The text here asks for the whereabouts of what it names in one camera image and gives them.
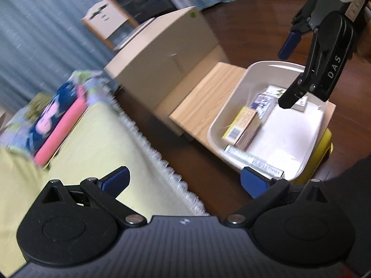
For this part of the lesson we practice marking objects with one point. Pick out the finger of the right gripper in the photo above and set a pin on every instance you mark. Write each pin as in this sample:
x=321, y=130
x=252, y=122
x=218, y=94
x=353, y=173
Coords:
x=330, y=48
x=300, y=26

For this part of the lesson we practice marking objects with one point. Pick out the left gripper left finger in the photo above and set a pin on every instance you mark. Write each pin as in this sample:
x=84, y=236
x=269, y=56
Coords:
x=74, y=224

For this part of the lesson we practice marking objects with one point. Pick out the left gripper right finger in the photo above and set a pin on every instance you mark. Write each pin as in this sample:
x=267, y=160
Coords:
x=295, y=225

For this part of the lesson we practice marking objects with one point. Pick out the long green white box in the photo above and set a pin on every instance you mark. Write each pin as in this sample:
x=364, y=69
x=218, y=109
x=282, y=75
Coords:
x=253, y=161

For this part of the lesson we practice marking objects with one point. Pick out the white green small box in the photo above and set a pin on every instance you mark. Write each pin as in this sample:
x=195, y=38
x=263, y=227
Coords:
x=276, y=92

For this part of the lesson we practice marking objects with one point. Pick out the white plastic bin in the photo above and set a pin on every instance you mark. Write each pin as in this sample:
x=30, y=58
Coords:
x=288, y=137

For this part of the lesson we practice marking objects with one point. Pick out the yellow stool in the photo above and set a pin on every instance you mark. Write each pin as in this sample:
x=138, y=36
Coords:
x=319, y=155

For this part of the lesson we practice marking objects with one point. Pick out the pink cushion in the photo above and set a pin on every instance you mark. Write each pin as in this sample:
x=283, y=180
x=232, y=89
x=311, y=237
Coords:
x=62, y=130

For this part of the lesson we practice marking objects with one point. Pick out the blue white small box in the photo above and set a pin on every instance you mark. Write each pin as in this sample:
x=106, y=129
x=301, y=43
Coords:
x=263, y=104

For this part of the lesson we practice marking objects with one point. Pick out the green sofa cover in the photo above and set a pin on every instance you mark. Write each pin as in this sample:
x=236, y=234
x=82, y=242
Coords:
x=103, y=140

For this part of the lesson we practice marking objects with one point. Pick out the yellow orange carton box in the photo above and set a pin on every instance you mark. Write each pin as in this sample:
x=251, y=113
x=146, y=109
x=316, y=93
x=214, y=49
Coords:
x=243, y=129

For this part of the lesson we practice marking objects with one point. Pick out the beige cabinet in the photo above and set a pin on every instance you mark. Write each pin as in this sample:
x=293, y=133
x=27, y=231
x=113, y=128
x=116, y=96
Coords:
x=163, y=63

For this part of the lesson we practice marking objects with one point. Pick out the blue grey curtain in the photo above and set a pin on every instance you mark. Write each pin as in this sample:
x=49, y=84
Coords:
x=42, y=43

